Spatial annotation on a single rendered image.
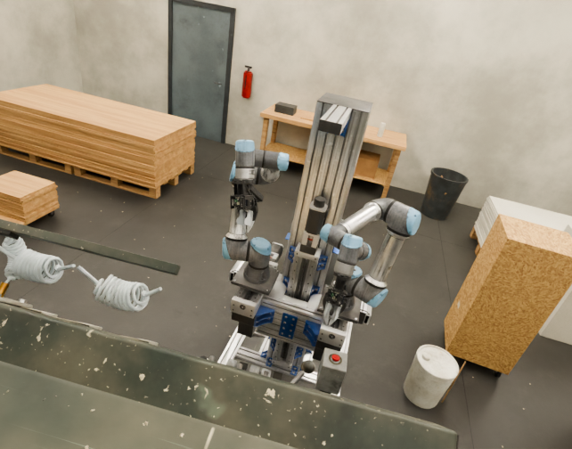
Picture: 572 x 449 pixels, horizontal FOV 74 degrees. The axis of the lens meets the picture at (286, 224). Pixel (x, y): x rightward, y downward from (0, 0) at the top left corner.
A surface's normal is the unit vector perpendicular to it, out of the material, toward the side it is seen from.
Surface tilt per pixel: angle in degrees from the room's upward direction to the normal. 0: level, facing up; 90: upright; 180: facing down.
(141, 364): 40
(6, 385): 0
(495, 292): 90
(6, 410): 0
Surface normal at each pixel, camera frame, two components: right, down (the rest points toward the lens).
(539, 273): -0.33, 0.44
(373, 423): 0.00, -0.35
